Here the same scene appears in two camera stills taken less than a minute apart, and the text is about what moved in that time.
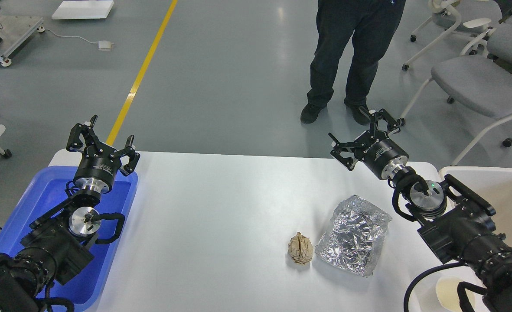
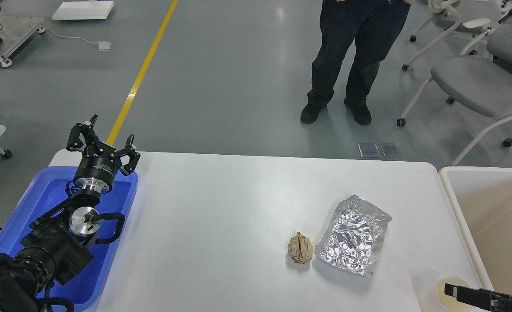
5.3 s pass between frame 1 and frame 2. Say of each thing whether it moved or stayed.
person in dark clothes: stayed
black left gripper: stayed
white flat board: stayed
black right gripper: moved
